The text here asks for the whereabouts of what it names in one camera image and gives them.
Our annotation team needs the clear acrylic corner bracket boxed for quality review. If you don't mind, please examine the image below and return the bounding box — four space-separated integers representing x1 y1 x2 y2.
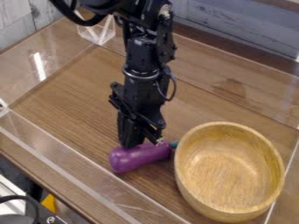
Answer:
77 15 116 46

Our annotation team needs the black cable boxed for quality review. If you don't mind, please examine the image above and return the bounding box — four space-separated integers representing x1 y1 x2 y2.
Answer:
0 195 42 224

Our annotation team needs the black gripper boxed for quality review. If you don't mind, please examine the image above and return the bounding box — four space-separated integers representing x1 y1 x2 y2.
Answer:
106 68 177 149

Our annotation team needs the purple toy eggplant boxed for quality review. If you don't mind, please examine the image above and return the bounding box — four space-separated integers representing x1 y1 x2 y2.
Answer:
109 141 178 173

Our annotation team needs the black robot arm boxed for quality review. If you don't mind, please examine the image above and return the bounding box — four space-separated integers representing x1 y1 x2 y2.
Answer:
49 0 177 149

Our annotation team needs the brown wooden bowl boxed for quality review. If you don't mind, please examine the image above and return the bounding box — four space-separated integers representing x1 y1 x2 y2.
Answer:
173 122 285 223

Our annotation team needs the clear acrylic tray wall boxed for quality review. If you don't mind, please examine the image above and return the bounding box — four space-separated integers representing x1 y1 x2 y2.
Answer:
0 19 299 224

